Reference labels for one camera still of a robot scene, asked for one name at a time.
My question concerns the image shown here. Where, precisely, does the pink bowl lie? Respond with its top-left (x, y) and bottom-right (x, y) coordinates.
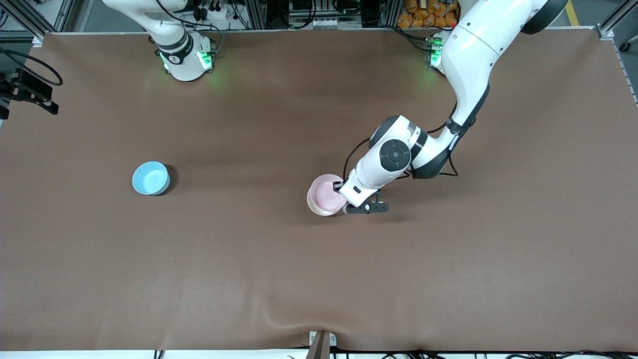
top-left (307, 174), bottom-right (348, 214)

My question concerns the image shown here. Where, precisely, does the blue bowl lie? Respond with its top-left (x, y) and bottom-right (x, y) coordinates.
top-left (132, 161), bottom-right (171, 196)

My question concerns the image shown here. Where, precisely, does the white bowl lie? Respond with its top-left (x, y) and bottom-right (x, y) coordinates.
top-left (307, 197), bottom-right (344, 217)

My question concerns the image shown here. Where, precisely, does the brown table cloth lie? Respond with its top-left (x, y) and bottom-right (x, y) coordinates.
top-left (0, 30), bottom-right (638, 352)

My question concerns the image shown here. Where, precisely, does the metal table clamp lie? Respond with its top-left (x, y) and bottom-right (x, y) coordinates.
top-left (309, 330), bottom-right (337, 359)

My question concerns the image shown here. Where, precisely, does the orange snack bag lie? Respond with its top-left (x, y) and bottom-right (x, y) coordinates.
top-left (397, 0), bottom-right (462, 28)

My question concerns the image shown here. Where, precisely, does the white power strip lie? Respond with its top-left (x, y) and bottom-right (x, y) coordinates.
top-left (192, 0), bottom-right (236, 23)

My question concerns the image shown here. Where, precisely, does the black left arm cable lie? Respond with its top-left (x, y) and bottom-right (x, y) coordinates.
top-left (343, 102), bottom-right (460, 178)

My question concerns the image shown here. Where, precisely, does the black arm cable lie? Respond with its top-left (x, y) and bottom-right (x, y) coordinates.
top-left (343, 102), bottom-right (460, 178)
top-left (0, 46), bottom-right (64, 86)

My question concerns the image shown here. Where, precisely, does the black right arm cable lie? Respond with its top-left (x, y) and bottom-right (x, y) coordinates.
top-left (0, 46), bottom-right (64, 86)

